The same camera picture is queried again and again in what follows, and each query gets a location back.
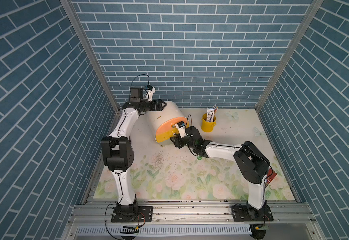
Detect yellow drawer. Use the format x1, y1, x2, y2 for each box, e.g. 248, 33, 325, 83
155, 129, 179, 143

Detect orange top drawer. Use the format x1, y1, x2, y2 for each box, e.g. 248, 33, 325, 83
153, 116, 187, 135

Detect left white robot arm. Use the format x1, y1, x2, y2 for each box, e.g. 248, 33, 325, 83
100, 85, 166, 207

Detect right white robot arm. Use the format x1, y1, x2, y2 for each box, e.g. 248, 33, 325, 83
170, 127, 273, 212

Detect white round drawer cabinet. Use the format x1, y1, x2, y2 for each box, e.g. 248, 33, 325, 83
147, 101, 189, 138

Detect yellow metal bucket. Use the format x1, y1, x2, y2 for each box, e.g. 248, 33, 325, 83
201, 114, 216, 133

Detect blue white pencil box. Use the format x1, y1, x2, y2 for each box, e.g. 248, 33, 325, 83
206, 108, 215, 123

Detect pencils in bucket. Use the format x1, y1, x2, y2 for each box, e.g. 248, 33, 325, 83
213, 105, 218, 114

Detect red card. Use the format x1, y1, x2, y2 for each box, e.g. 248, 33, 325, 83
266, 169, 278, 185

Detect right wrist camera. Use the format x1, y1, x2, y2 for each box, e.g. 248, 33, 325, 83
175, 121, 186, 139

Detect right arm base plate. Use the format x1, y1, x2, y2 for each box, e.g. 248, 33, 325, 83
231, 204, 274, 222

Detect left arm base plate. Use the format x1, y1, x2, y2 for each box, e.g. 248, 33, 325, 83
111, 205, 153, 223

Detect aluminium mounting rail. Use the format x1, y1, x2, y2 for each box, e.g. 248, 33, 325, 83
68, 201, 317, 226

